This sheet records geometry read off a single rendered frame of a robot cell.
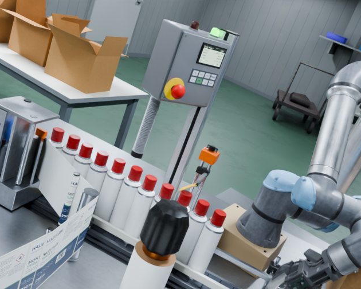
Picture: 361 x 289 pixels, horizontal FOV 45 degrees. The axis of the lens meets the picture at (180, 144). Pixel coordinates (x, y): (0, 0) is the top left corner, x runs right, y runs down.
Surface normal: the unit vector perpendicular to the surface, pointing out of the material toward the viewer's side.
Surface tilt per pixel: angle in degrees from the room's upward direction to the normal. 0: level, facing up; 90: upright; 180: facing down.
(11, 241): 0
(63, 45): 90
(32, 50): 91
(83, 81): 90
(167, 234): 90
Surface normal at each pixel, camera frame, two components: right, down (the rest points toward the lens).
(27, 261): 0.84, 0.44
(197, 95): 0.53, 0.47
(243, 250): -0.49, 0.13
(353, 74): -0.12, -0.47
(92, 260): 0.33, -0.88
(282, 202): -0.11, 0.30
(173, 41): -0.78, -0.07
